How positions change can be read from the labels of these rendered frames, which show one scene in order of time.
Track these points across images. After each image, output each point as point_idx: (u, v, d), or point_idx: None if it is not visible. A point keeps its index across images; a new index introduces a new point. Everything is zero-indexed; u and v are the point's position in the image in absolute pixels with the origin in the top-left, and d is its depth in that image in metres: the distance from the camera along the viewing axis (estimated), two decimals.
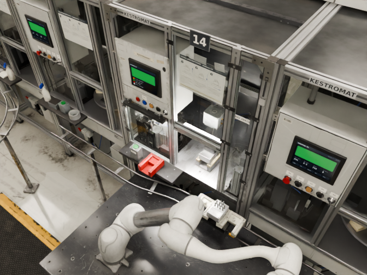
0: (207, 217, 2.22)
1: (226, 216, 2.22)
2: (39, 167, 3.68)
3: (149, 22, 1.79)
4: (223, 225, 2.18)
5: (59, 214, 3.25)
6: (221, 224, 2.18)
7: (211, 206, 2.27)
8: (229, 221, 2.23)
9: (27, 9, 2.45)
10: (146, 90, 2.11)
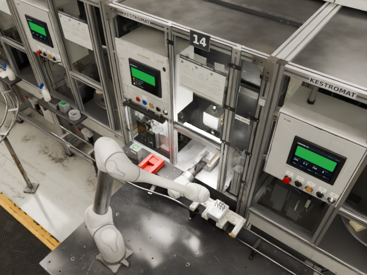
0: (207, 217, 2.22)
1: (226, 216, 2.22)
2: (39, 167, 3.68)
3: (149, 22, 1.79)
4: (223, 225, 2.18)
5: (59, 214, 3.25)
6: (221, 224, 2.18)
7: (211, 206, 2.27)
8: (229, 221, 2.23)
9: (27, 9, 2.45)
10: (146, 90, 2.11)
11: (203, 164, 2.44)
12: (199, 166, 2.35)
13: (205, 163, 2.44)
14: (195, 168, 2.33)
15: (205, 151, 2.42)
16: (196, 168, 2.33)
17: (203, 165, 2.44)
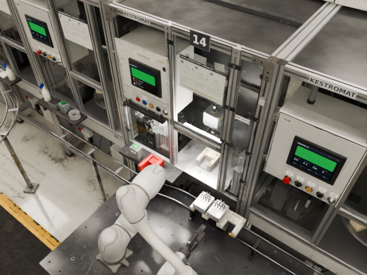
0: (207, 217, 2.22)
1: (226, 216, 2.22)
2: (39, 167, 3.68)
3: (149, 22, 1.79)
4: (223, 225, 2.18)
5: (59, 214, 3.25)
6: (221, 224, 2.18)
7: (211, 206, 2.27)
8: (229, 221, 2.23)
9: (27, 9, 2.45)
10: (146, 90, 2.11)
11: (199, 239, 2.12)
12: (193, 244, 2.03)
13: (201, 238, 2.13)
14: (189, 247, 2.01)
15: (201, 225, 2.10)
16: (190, 247, 2.02)
17: (199, 240, 2.12)
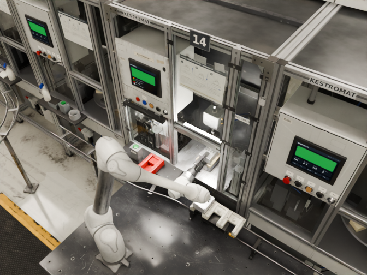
0: (207, 217, 2.22)
1: (226, 216, 2.22)
2: (39, 167, 3.68)
3: (149, 22, 1.79)
4: (223, 225, 2.18)
5: (59, 214, 3.25)
6: (221, 224, 2.18)
7: (211, 206, 2.27)
8: (229, 221, 2.23)
9: (27, 9, 2.45)
10: (146, 90, 2.11)
11: (203, 162, 2.44)
12: (199, 166, 2.36)
13: (205, 161, 2.44)
14: (195, 168, 2.33)
15: (206, 151, 2.43)
16: (196, 168, 2.34)
17: (204, 162, 2.43)
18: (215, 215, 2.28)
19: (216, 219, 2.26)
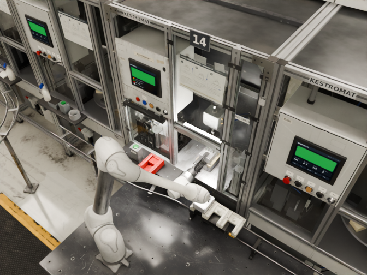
0: (207, 217, 2.22)
1: (226, 216, 2.22)
2: (39, 167, 3.68)
3: (149, 22, 1.79)
4: (223, 225, 2.18)
5: (59, 214, 3.25)
6: (221, 224, 2.18)
7: (211, 206, 2.27)
8: (229, 221, 2.23)
9: (27, 9, 2.45)
10: (146, 90, 2.11)
11: (203, 162, 2.43)
12: (199, 166, 2.35)
13: (205, 161, 2.44)
14: (195, 168, 2.33)
15: (205, 151, 2.43)
16: (196, 168, 2.34)
17: (204, 162, 2.43)
18: (215, 215, 2.28)
19: (216, 219, 2.26)
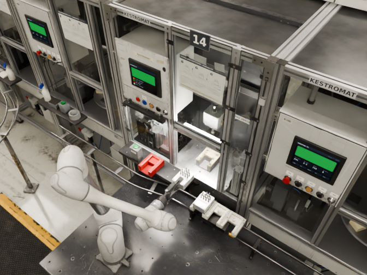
0: (207, 217, 2.22)
1: (226, 216, 2.22)
2: (39, 167, 3.68)
3: (149, 22, 1.79)
4: (223, 225, 2.18)
5: (59, 214, 3.25)
6: (221, 224, 2.18)
7: (211, 206, 2.27)
8: (229, 221, 2.23)
9: (27, 9, 2.45)
10: (146, 90, 2.11)
11: (177, 188, 2.23)
12: (171, 193, 2.15)
13: (179, 187, 2.23)
14: (167, 196, 2.13)
15: (179, 177, 2.23)
16: (168, 196, 2.14)
17: (178, 189, 2.23)
18: (215, 215, 2.28)
19: (216, 219, 2.26)
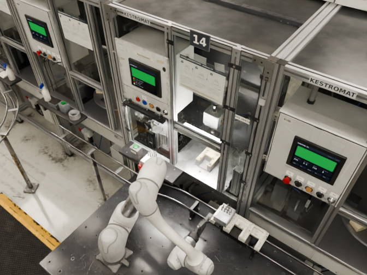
0: (229, 231, 2.15)
1: (248, 229, 2.15)
2: (39, 167, 3.68)
3: (149, 22, 1.79)
4: (245, 238, 2.11)
5: (59, 214, 3.25)
6: (243, 238, 2.11)
7: (232, 219, 2.20)
8: (252, 235, 2.16)
9: (27, 9, 2.45)
10: (146, 90, 2.11)
11: (207, 220, 2.20)
12: (201, 229, 2.15)
13: (208, 220, 2.21)
14: (197, 232, 2.12)
15: (208, 213, 2.24)
16: (199, 232, 2.13)
17: (207, 221, 2.20)
18: (236, 228, 2.21)
19: (237, 232, 2.19)
